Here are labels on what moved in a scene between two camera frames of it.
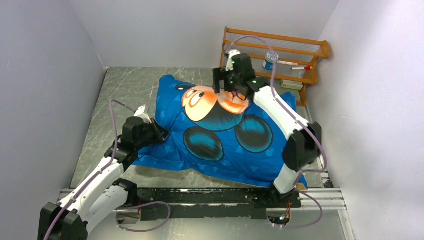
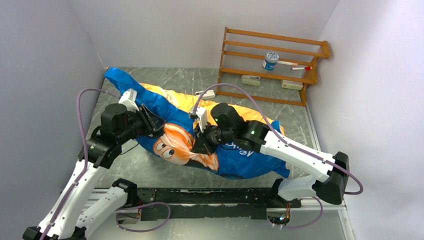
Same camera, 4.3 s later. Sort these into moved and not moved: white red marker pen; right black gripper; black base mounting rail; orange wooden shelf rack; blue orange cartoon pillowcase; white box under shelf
Moved: right black gripper; blue orange cartoon pillowcase
Not moved: orange wooden shelf rack; black base mounting rail; white red marker pen; white box under shelf
